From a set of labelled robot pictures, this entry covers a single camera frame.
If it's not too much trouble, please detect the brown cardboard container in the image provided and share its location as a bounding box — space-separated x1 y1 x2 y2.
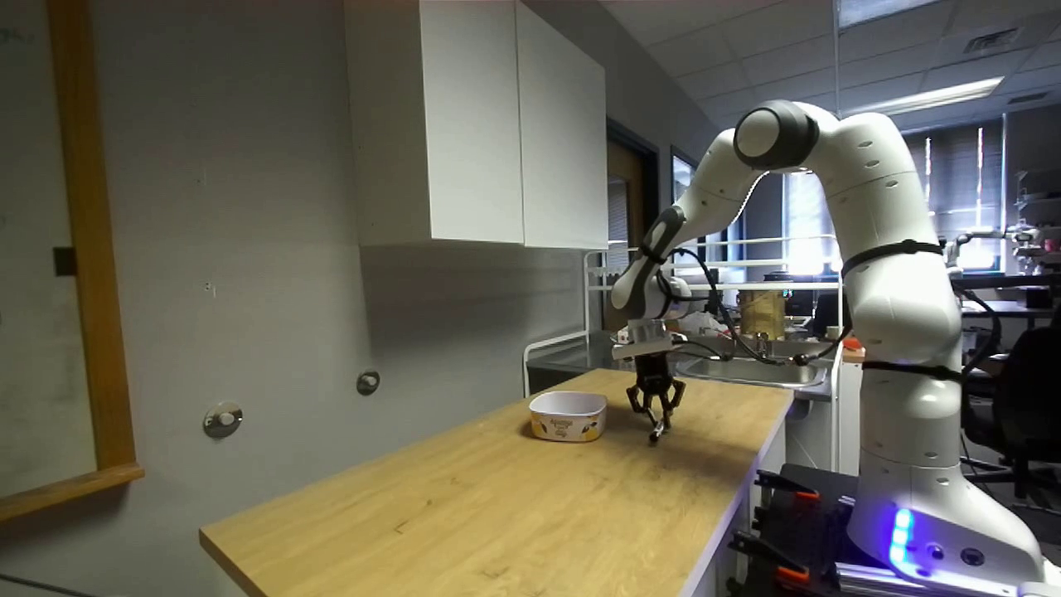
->
735 290 790 344

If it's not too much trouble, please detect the ceiling light panel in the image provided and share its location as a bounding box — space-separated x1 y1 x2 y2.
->
837 73 1011 123

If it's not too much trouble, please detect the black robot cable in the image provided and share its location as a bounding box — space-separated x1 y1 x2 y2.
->
660 243 854 372

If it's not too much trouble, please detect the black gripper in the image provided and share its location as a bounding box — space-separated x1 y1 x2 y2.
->
623 356 690 449

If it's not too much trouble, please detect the wooden framed whiteboard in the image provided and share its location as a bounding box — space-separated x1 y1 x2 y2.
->
0 0 149 531

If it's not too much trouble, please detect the black orange clamp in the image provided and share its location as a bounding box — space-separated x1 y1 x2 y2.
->
727 467 862 597

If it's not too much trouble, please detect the black office chair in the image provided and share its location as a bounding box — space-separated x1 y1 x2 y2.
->
961 315 1061 509

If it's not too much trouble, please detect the white oval bowl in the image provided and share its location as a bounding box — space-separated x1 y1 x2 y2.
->
524 389 609 449

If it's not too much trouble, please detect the white wall cabinet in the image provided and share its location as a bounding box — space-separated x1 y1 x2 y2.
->
340 0 613 257

